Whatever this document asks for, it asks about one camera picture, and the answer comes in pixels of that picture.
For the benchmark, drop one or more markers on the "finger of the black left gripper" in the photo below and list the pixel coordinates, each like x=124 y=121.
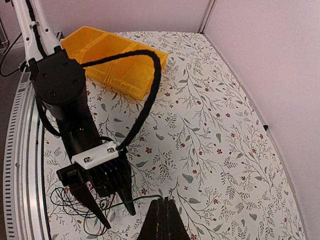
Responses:
x=125 y=194
x=84 y=196

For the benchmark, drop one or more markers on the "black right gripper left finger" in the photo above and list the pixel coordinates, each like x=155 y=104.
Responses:
x=150 y=227

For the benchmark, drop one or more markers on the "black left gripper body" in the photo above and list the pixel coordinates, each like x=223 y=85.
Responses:
x=80 y=138

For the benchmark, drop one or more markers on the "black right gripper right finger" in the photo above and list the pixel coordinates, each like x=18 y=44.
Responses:
x=172 y=225

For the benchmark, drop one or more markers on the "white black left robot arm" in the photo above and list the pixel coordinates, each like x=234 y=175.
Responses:
x=59 y=83

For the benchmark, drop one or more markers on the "yellow divided plastic bin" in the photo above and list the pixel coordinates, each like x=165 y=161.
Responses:
x=131 y=75

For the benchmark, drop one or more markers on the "floral patterned table mat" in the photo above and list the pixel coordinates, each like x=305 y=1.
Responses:
x=203 y=146

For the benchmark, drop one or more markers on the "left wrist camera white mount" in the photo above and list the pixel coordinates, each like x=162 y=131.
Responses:
x=97 y=155

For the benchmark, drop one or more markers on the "aluminium front frame rail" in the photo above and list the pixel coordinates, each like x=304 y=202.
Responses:
x=24 y=201

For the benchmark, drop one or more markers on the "aluminium right corner post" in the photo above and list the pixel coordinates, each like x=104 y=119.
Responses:
x=206 y=16

